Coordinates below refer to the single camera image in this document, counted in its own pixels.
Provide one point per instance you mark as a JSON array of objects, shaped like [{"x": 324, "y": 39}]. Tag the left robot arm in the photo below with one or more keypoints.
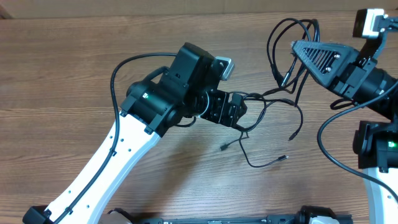
[{"x": 188, "y": 88}]

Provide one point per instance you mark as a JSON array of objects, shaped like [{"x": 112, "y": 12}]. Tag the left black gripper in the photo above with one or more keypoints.
[{"x": 219, "y": 109}]

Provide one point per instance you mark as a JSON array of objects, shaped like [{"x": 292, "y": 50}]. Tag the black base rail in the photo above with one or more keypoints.
[{"x": 270, "y": 219}]

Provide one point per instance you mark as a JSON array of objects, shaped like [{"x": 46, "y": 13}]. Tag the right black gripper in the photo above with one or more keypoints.
[{"x": 351, "y": 74}]

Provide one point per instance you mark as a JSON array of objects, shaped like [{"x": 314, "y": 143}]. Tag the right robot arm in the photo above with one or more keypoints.
[{"x": 374, "y": 143}]

